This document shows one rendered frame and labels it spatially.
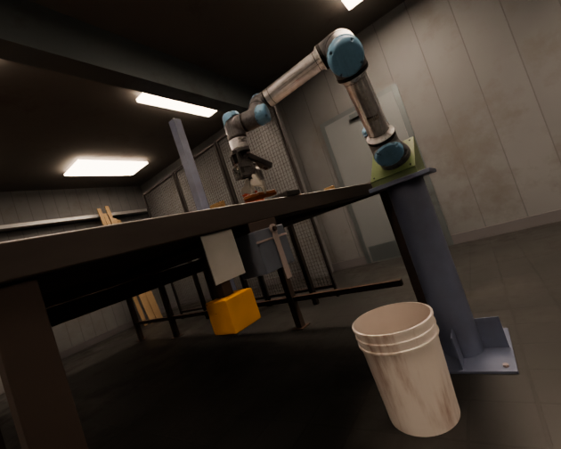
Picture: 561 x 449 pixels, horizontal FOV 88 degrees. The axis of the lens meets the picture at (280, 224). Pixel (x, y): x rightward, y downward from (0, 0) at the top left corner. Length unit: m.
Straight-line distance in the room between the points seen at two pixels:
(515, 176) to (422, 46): 1.87
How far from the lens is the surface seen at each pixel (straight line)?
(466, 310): 1.61
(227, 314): 0.70
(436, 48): 4.44
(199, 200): 3.31
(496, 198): 4.20
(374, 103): 1.22
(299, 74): 1.29
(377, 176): 1.53
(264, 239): 0.81
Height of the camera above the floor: 0.80
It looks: 2 degrees up
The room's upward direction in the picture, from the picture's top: 19 degrees counter-clockwise
